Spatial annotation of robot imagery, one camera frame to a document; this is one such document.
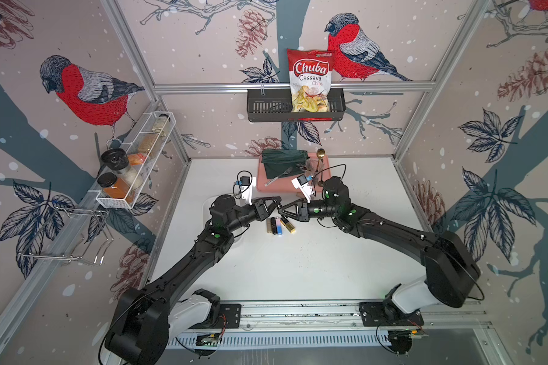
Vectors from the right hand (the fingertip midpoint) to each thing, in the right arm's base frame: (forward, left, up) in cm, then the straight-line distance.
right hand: (280, 211), depth 73 cm
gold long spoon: (+38, -17, -10) cm, 43 cm away
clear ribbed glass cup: (+34, -14, -17) cm, 41 cm away
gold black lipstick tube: (+7, -2, -22) cm, 23 cm away
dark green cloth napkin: (+43, +4, -21) cm, 49 cm away
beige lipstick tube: (+7, +6, -23) cm, 24 cm away
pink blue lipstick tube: (+7, +1, -23) cm, 24 cm away
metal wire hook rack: (-13, +49, +4) cm, 51 cm away
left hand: (+3, -1, +4) cm, 5 cm away
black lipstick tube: (+6, +4, -22) cm, 23 cm away
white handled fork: (+37, -1, -22) cm, 44 cm away
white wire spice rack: (+27, +49, +11) cm, 57 cm away
